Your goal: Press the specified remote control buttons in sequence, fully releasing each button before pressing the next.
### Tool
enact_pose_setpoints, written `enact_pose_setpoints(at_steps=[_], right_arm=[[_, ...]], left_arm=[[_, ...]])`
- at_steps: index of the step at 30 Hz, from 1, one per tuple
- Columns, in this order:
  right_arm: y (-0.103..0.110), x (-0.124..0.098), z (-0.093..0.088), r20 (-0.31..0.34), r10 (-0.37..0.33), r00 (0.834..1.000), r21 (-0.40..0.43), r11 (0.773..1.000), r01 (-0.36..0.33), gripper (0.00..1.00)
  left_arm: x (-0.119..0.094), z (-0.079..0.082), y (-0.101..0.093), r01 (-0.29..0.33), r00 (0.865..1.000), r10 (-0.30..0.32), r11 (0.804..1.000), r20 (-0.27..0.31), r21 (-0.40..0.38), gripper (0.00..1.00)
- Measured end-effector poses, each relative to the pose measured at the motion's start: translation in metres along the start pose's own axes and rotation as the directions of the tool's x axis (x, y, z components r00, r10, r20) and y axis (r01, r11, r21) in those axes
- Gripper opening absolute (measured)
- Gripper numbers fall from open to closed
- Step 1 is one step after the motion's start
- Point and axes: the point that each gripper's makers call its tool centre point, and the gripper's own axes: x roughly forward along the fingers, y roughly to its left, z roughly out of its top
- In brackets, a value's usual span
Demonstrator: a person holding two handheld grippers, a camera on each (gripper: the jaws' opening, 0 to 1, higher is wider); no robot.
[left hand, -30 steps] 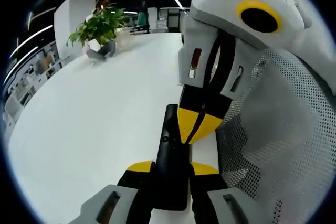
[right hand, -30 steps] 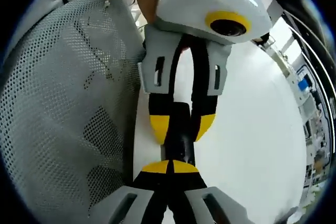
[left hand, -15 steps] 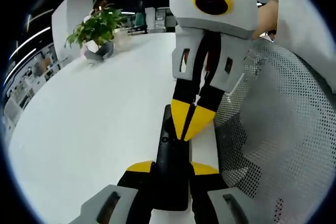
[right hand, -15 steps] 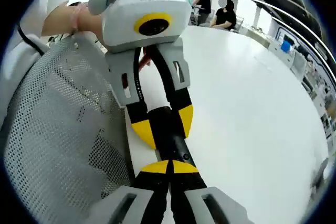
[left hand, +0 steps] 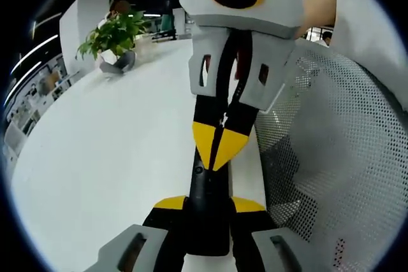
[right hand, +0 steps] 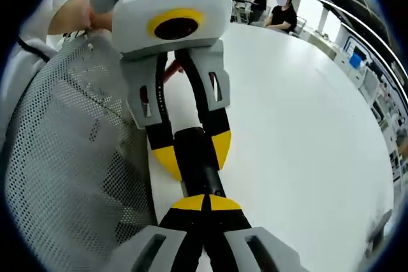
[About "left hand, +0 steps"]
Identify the translucent white box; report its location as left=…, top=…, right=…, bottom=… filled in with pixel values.
left=135, top=34, right=161, bottom=60

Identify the white mesh office chair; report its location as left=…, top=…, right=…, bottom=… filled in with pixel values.
left=254, top=38, right=408, bottom=272

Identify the grey rounded object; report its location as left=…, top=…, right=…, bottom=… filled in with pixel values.
left=99, top=50, right=138, bottom=75

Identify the white square pillar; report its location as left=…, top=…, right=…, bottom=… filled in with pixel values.
left=59, top=0, right=111, bottom=77

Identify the black remote control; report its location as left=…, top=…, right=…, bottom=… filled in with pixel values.
left=186, top=149, right=235, bottom=257

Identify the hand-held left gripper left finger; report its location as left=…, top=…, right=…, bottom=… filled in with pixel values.
left=84, top=195, right=189, bottom=272

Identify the potted green plant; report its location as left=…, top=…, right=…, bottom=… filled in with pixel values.
left=75, top=10, right=150, bottom=71

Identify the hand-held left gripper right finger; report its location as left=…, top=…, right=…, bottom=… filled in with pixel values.
left=229, top=196, right=303, bottom=272

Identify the ceiling light strip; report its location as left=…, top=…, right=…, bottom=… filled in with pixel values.
left=3, top=61, right=43, bottom=108
left=10, top=34, right=60, bottom=76

